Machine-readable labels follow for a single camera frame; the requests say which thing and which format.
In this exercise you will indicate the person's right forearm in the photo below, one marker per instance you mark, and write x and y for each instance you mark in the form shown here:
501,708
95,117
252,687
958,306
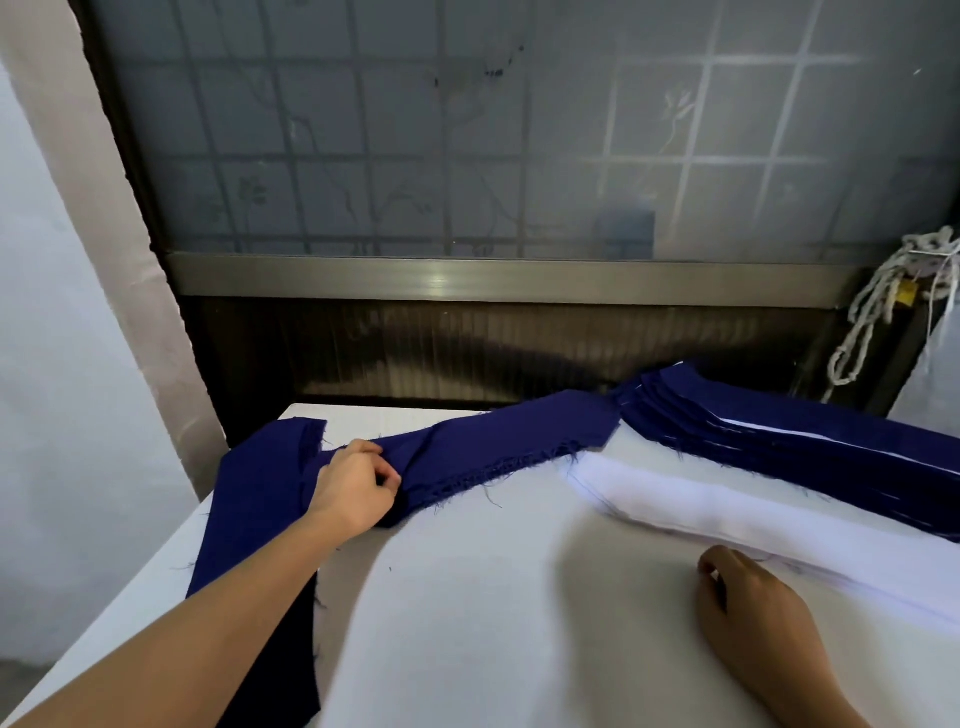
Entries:
814,701

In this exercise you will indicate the stack of white fabric strips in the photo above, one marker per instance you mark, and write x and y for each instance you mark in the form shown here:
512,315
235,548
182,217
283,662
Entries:
735,517

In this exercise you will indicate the yellow tag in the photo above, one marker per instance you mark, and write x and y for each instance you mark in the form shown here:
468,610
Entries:
907,294

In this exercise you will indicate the person's left hand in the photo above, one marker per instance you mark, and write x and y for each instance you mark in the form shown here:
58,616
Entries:
349,491

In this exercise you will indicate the dark corrugated panel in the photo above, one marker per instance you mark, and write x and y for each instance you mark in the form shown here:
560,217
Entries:
487,349

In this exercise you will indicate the clear plastic bag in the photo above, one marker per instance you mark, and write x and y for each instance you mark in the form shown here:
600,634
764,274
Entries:
934,375

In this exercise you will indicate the person's left thumb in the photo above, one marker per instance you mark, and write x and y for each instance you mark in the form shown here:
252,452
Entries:
361,448

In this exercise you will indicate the stack of navy fabric pieces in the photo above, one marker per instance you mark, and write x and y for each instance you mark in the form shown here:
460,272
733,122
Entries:
810,457

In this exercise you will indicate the navy blue fabric strip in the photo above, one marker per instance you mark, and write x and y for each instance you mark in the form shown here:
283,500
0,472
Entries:
495,442

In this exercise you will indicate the person's left forearm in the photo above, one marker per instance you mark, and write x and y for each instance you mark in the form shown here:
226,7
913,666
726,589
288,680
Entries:
202,630

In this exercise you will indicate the metal window frame bar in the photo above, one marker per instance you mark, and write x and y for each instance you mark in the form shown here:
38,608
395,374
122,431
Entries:
517,279

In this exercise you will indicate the white cloth table cover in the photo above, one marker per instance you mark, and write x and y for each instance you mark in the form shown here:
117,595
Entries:
517,622

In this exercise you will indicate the navy blue fabric piece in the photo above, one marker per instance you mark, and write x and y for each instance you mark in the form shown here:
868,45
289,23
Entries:
255,510

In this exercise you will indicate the person's right thumb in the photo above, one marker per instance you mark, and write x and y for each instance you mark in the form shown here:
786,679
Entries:
710,581

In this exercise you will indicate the person's right hand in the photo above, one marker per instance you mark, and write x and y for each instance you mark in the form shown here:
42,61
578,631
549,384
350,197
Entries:
761,626

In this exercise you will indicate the frosted glass window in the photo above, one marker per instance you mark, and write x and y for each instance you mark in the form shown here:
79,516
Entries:
480,127

